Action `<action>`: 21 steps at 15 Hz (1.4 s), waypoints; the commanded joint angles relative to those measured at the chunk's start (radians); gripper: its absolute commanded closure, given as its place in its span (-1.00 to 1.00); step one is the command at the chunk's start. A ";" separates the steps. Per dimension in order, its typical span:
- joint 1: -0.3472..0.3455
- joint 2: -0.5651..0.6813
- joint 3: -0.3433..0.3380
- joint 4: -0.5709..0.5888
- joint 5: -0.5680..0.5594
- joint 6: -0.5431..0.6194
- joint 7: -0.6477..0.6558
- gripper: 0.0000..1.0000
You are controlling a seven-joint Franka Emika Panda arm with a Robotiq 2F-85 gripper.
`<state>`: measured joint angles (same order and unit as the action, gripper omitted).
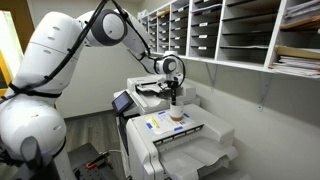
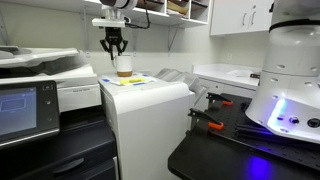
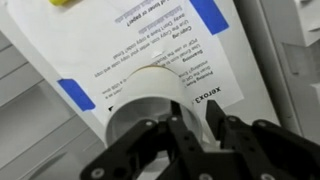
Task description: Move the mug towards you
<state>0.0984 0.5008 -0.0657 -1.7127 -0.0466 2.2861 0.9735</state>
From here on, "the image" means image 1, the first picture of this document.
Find brown wooden door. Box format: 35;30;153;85
0;0;35;53

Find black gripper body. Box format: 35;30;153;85
166;75;181;91

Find grey paper pile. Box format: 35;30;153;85
284;0;320;20

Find yellow panel behind doorway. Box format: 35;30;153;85
0;49;13;98

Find small white box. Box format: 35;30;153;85
136;8;150;20

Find white copier finisher unit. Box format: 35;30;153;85
125;103;253;180

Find white mug with brown base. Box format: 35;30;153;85
169;101;185;122

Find copier touchscreen panel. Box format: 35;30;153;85
111;90;135;117

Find tan envelope stack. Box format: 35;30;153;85
156;7;171;18

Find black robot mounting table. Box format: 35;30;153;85
67;142;119;180

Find taped instruction sheet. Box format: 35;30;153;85
144;109;198;136

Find white multifunction copier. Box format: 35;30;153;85
112;73;202;174

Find white mail slot shelf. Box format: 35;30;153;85
134;0;320;81

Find metal shelf bracket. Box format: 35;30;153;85
203;62;220;93
256;72;275;113

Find white paper stack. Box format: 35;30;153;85
267;54;320;80

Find orange handled pliers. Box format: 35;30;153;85
85;150;111;171

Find manila folder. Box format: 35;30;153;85
274;44;320;61

